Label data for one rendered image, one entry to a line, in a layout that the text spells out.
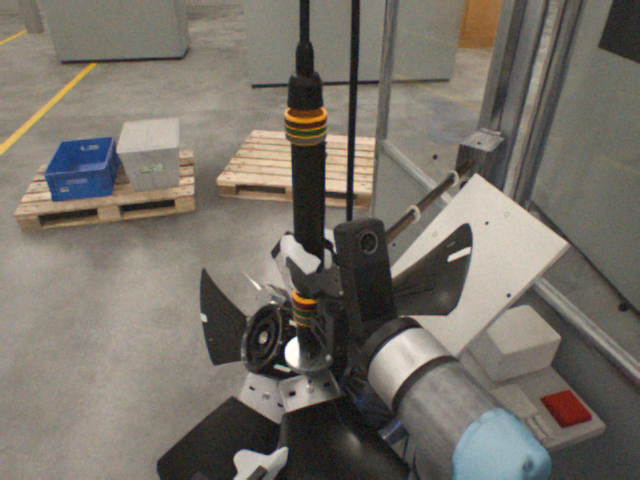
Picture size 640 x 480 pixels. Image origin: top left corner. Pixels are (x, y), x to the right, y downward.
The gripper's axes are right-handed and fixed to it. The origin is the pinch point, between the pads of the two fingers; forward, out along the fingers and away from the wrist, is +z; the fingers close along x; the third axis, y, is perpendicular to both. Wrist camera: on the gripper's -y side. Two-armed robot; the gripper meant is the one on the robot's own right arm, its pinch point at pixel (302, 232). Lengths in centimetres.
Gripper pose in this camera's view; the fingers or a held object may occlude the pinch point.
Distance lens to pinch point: 58.5
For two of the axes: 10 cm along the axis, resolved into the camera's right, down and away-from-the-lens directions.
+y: -0.1, 8.2, 5.8
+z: -4.8, -5.1, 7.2
